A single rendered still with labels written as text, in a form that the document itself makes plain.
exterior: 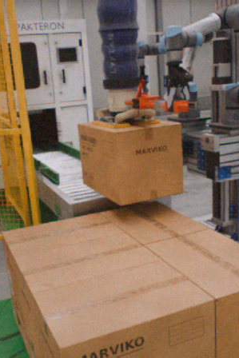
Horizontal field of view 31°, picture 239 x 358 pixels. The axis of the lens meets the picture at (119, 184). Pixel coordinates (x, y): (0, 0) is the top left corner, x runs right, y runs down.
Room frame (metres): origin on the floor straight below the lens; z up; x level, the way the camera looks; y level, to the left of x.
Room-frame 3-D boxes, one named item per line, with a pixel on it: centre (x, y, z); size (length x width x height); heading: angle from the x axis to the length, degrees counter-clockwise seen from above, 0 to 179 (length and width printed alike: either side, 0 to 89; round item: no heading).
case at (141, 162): (2.56, -0.06, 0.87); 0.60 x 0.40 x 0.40; 24
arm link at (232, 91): (2.47, -0.70, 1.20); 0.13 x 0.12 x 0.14; 35
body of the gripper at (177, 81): (2.04, -0.29, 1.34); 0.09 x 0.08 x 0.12; 24
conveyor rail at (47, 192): (3.62, 0.73, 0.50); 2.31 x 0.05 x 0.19; 23
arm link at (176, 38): (2.04, -0.30, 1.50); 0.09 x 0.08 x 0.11; 125
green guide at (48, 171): (3.97, 0.81, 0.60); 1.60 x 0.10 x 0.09; 23
